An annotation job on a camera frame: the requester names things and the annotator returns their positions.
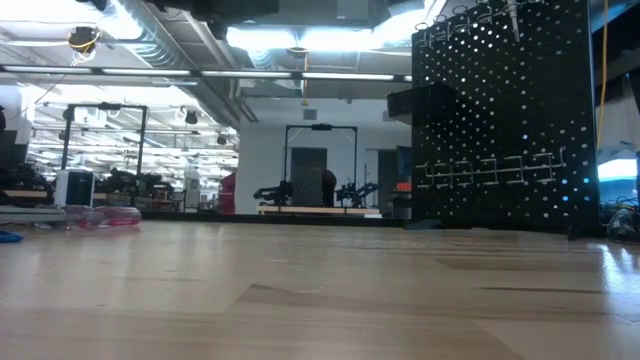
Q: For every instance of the black metal pegboard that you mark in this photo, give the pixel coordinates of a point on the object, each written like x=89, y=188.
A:
x=500, y=110

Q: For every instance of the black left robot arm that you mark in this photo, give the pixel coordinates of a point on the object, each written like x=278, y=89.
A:
x=225, y=6

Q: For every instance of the background black robot arm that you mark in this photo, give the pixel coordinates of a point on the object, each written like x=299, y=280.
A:
x=125, y=181
x=272, y=194
x=357, y=194

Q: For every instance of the person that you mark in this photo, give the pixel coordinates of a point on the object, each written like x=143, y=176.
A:
x=330, y=187

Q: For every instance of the background wooden table top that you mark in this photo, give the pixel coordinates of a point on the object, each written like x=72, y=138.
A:
x=310, y=210

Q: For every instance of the orange box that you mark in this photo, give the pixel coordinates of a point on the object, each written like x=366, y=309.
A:
x=403, y=186

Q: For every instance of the red cabinet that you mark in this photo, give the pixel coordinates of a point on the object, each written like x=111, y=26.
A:
x=227, y=195

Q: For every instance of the long ceiling light bar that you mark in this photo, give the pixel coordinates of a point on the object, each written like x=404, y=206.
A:
x=250, y=74

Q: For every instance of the white container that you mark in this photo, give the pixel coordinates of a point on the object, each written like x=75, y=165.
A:
x=75, y=187

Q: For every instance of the black aluminium table frame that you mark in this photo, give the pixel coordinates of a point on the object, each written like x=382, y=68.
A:
x=300, y=219

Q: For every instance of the black gantry frame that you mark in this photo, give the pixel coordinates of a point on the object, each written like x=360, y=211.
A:
x=321, y=127
x=142, y=135

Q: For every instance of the silver ventilation duct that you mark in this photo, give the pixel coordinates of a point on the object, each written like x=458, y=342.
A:
x=170, y=45

